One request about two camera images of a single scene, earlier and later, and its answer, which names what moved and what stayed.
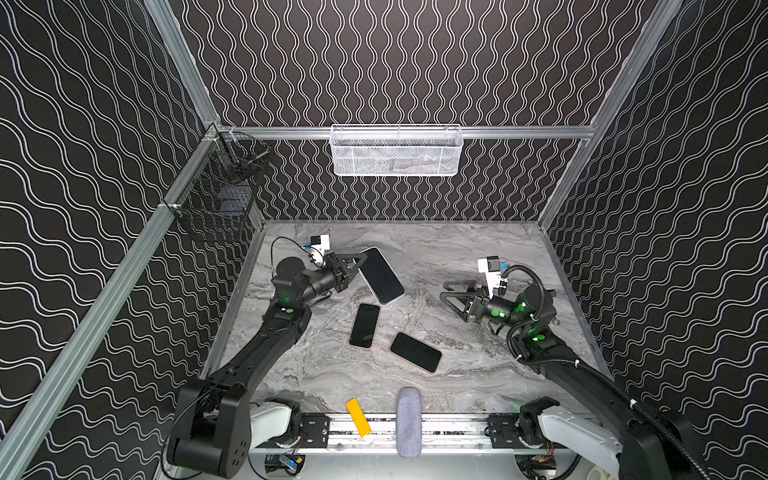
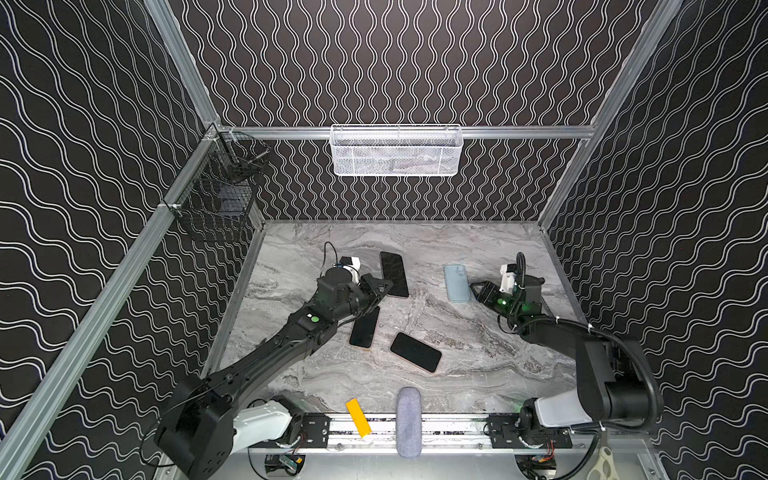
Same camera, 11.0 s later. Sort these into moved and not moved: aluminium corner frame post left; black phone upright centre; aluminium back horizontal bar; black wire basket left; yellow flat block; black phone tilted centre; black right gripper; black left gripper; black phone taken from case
Moved: black phone taken from case; black right gripper; black left gripper
Not moved: aluminium back horizontal bar; black phone upright centre; black phone tilted centre; yellow flat block; black wire basket left; aluminium corner frame post left
